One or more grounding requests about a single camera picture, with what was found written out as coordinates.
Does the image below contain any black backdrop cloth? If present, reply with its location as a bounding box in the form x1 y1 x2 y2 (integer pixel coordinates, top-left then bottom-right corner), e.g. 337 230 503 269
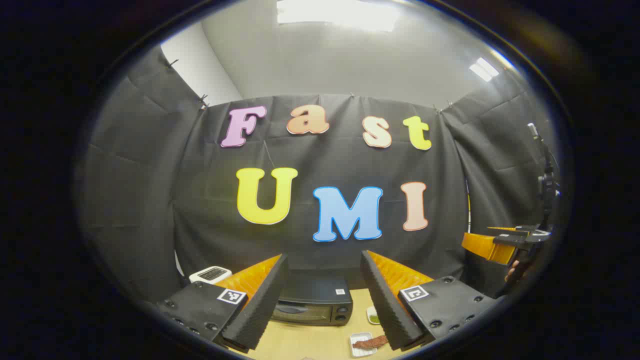
77 45 561 303

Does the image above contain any white toaster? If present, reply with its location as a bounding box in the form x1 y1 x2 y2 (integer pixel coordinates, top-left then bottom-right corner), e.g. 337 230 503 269
189 266 233 285

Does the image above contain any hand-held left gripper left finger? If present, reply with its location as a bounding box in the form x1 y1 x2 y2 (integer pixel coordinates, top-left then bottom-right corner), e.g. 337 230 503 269
156 253 290 354

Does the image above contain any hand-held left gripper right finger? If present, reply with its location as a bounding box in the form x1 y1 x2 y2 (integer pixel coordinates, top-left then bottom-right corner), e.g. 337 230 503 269
360 249 502 352

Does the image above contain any black electric oven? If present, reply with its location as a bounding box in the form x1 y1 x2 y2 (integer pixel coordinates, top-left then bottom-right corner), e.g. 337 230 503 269
272 272 353 327

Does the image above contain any white rectangular dish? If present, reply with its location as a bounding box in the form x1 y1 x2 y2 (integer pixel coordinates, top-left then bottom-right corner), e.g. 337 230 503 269
349 332 378 358

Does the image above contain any brown meat piece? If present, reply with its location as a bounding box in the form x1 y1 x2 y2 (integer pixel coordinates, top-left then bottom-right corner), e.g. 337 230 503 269
352 335 389 350

